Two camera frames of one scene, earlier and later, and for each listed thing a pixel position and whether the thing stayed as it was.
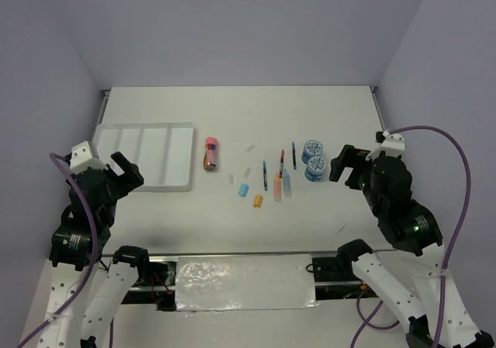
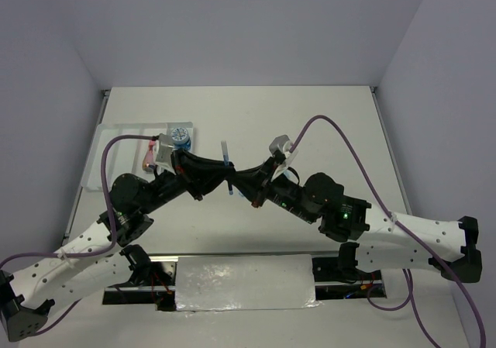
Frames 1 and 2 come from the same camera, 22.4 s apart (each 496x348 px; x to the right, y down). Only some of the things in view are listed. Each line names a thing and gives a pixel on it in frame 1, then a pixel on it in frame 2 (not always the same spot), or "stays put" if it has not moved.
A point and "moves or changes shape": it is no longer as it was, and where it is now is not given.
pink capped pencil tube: (210, 158) to (149, 161)
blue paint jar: (311, 148) to (180, 139)
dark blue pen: (294, 156) moves or changes shape
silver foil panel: (249, 282) stays put
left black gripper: (134, 178) to (188, 167)
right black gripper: (349, 156) to (246, 180)
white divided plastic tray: (163, 152) stays put
